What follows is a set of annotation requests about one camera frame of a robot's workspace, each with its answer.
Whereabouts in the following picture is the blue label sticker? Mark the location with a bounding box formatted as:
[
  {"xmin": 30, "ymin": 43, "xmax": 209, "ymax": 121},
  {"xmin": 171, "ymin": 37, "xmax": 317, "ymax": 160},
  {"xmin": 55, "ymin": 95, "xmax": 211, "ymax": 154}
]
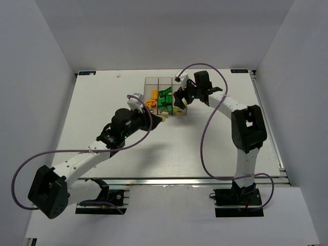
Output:
[
  {"xmin": 230, "ymin": 69, "xmax": 249, "ymax": 73},
  {"xmin": 78, "ymin": 71, "xmax": 96, "ymax": 76}
]

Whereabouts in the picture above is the middle clear container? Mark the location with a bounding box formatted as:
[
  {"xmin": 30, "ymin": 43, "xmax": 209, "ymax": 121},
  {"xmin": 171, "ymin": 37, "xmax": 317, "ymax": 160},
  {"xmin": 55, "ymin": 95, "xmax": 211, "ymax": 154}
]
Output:
[{"xmin": 158, "ymin": 77, "xmax": 173, "ymax": 115}]

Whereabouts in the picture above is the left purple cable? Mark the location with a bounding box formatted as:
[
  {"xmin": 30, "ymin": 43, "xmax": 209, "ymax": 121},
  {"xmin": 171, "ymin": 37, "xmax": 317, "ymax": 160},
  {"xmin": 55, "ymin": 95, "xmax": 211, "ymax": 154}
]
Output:
[{"xmin": 12, "ymin": 94, "xmax": 153, "ymax": 211}]

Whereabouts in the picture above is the green long lego brick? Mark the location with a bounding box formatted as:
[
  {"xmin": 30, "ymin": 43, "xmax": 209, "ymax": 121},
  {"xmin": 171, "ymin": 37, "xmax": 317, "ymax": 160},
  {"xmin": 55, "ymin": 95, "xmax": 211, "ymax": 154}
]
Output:
[{"xmin": 158, "ymin": 87, "xmax": 172, "ymax": 97}]

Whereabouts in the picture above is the purple cable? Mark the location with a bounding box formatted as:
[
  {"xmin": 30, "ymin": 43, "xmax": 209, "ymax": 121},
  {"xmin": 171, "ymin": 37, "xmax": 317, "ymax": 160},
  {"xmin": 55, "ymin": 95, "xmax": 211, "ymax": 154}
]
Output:
[
  {"xmin": 12, "ymin": 94, "xmax": 153, "ymax": 211},
  {"xmin": 178, "ymin": 63, "xmax": 275, "ymax": 211}
]

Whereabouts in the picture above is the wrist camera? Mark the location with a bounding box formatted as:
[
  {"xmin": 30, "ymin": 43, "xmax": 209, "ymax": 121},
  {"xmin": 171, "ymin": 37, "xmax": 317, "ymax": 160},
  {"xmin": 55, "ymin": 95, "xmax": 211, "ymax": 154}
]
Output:
[
  {"xmin": 174, "ymin": 70, "xmax": 189, "ymax": 90},
  {"xmin": 127, "ymin": 93, "xmax": 144, "ymax": 113}
]

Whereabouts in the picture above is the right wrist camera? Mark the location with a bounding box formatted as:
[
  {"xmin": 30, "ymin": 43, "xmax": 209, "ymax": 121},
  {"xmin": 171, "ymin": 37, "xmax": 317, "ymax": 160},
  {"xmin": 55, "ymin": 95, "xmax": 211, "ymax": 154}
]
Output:
[{"xmin": 174, "ymin": 70, "xmax": 189, "ymax": 90}]

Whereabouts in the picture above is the right blue label sticker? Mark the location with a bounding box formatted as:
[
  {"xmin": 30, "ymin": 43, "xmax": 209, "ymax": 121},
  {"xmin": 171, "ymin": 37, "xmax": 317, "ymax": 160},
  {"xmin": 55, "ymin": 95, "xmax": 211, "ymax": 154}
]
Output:
[{"xmin": 230, "ymin": 69, "xmax": 249, "ymax": 73}]

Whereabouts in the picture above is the orange round lego piece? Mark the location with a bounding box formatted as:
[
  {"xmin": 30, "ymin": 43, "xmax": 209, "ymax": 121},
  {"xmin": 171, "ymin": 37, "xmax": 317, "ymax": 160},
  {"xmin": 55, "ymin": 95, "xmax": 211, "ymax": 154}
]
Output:
[{"xmin": 145, "ymin": 99, "xmax": 157, "ymax": 108}]

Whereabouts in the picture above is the green 2x3 lego brick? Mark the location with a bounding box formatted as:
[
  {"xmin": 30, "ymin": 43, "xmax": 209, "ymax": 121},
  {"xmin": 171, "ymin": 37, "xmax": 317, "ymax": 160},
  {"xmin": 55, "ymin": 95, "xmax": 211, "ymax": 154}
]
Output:
[{"xmin": 165, "ymin": 95, "xmax": 173, "ymax": 106}]

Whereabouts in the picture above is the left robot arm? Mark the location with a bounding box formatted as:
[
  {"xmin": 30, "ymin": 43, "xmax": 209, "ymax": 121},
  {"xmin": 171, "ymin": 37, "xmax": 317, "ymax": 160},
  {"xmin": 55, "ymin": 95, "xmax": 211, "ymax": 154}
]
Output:
[{"xmin": 28, "ymin": 108, "xmax": 163, "ymax": 219}]

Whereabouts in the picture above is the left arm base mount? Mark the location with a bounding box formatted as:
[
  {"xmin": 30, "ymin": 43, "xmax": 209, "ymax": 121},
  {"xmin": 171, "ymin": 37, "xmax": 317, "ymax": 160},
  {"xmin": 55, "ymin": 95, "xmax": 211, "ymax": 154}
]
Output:
[{"xmin": 75, "ymin": 178, "xmax": 130, "ymax": 215}]

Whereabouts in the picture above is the green 2x2 lego brick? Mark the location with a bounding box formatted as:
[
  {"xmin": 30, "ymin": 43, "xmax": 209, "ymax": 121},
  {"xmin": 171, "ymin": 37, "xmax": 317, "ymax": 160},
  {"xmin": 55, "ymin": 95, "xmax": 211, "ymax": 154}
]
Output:
[{"xmin": 158, "ymin": 100, "xmax": 166, "ymax": 107}]

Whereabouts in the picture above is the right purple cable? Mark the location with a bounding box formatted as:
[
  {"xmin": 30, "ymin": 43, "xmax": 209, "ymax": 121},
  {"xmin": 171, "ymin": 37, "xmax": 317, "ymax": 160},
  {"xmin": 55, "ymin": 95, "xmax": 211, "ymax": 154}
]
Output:
[{"xmin": 178, "ymin": 63, "xmax": 275, "ymax": 211}]

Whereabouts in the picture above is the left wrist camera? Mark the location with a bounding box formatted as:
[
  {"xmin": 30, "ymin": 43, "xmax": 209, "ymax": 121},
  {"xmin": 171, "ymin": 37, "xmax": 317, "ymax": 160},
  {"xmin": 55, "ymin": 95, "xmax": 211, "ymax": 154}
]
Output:
[{"xmin": 127, "ymin": 93, "xmax": 144, "ymax": 113}]

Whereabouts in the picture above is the clear container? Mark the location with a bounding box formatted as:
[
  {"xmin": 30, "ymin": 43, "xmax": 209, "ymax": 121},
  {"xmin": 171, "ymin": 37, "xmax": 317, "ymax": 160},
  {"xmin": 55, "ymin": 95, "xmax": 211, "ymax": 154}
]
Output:
[
  {"xmin": 172, "ymin": 77, "xmax": 188, "ymax": 115},
  {"xmin": 158, "ymin": 77, "xmax": 173, "ymax": 115},
  {"xmin": 143, "ymin": 77, "xmax": 158, "ymax": 115}
]

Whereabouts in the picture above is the yellow lego brick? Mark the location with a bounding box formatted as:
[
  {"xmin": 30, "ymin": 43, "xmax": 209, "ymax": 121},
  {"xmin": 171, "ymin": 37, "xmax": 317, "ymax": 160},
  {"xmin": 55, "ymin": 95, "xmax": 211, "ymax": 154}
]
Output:
[{"xmin": 151, "ymin": 90, "xmax": 158, "ymax": 100}]

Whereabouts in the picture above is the green lego plate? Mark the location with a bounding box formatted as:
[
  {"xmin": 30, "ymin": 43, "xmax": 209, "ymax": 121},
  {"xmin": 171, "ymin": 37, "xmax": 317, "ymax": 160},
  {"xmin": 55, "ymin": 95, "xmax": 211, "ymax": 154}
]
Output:
[{"xmin": 158, "ymin": 95, "xmax": 167, "ymax": 101}]

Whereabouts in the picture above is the left blue label sticker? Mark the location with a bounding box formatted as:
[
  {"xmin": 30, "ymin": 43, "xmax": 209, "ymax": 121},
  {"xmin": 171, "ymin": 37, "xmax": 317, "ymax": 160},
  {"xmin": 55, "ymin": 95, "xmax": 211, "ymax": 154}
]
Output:
[{"xmin": 78, "ymin": 71, "xmax": 96, "ymax": 76}]

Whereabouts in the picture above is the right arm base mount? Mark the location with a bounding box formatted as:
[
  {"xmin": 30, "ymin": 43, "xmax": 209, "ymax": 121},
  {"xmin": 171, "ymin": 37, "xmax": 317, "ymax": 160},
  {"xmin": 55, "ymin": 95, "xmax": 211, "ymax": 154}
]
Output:
[{"xmin": 209, "ymin": 189, "xmax": 264, "ymax": 218}]

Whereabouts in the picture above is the left clear container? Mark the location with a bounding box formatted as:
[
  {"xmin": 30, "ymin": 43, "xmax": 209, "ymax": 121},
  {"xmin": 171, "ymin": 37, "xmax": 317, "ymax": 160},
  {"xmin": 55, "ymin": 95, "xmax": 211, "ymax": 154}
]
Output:
[{"xmin": 143, "ymin": 77, "xmax": 158, "ymax": 115}]

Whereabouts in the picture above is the right clear container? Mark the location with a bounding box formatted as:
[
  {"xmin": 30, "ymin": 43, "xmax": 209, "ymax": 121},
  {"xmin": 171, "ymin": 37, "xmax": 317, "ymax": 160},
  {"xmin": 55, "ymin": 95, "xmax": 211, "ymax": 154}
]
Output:
[{"xmin": 172, "ymin": 77, "xmax": 188, "ymax": 115}]

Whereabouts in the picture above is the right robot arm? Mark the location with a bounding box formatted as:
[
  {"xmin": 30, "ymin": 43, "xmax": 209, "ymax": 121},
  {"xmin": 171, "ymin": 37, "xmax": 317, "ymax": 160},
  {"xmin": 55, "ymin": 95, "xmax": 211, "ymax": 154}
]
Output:
[{"xmin": 173, "ymin": 71, "xmax": 267, "ymax": 195}]

